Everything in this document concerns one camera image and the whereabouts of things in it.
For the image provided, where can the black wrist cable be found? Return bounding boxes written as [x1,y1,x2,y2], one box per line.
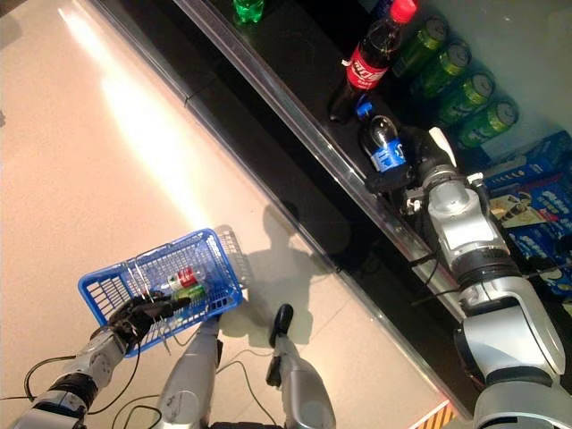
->
[409,252,464,308]
[0,341,143,416]

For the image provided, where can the clear water bottle red cap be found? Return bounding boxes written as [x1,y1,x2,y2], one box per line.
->
[167,266,207,291]

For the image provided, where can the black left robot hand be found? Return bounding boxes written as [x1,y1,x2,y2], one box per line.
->
[108,290,192,346]

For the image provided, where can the small Pepsi bottle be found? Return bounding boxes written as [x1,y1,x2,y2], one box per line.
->
[355,101,410,174]

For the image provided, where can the blue plastic shopping basket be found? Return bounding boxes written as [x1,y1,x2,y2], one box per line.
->
[78,224,252,358]

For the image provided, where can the yellow black hazard tape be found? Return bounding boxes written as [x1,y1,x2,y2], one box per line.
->
[413,400,458,429]

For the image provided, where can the narrow blue biscuit box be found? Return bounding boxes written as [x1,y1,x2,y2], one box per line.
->
[484,156,559,189]

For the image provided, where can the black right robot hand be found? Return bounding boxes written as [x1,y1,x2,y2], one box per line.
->
[365,126,458,192]

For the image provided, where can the Coca-Cola bottle red cap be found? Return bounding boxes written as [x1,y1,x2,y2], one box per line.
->
[329,0,419,123]

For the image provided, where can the silver and black motor unit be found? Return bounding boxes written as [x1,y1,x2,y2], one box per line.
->
[403,172,487,216]

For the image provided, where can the green Sprite bottle yellow cap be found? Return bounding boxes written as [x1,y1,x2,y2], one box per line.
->
[232,0,265,25]

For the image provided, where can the silver left robot leg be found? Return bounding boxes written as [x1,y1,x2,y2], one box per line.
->
[158,317,223,429]

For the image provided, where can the silver right robot leg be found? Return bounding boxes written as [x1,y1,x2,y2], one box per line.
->
[266,303,338,429]

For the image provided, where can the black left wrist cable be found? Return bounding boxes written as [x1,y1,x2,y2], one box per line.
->
[0,341,143,416]

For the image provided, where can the thin cable between legs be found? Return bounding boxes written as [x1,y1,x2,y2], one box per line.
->
[110,348,281,428]

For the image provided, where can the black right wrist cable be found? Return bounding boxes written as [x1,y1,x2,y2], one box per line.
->
[409,252,464,308]

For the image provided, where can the silver robot leg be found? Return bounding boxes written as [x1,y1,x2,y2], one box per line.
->
[266,303,338,429]
[158,317,223,429]

